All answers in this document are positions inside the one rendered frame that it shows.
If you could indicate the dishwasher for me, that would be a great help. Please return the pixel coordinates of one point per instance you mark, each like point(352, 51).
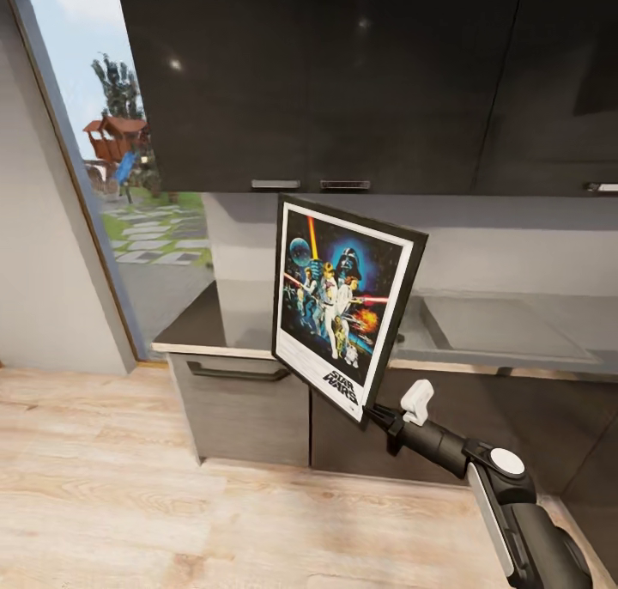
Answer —
point(248, 408)

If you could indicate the drop in sink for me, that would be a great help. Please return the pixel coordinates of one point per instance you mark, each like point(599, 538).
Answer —
point(484, 326)

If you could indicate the poster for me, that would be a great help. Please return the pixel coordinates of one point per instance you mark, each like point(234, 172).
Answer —
point(342, 282)

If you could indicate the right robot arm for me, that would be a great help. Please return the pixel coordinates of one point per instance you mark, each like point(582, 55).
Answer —
point(534, 553)

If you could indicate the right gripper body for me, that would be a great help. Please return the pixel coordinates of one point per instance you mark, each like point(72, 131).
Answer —
point(425, 439)

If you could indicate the fixed window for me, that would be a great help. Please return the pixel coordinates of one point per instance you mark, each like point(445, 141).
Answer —
point(153, 245)

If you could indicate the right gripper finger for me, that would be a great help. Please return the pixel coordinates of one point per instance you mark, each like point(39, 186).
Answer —
point(383, 421)
point(389, 411)

